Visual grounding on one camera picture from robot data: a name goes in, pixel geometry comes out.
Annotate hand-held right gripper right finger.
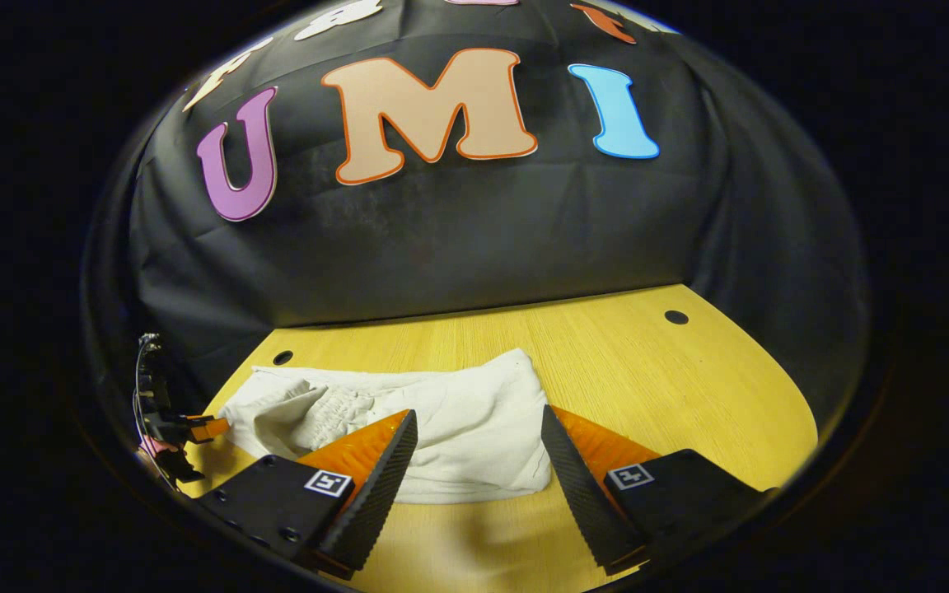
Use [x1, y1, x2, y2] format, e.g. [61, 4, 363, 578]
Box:
[541, 404, 777, 576]

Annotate white jeans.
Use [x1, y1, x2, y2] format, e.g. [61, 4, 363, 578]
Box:
[217, 348, 554, 505]

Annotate black backdrop cloth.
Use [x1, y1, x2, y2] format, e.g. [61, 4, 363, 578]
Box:
[83, 0, 871, 429]

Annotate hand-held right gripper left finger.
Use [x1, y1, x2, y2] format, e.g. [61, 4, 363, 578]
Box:
[197, 409, 419, 581]

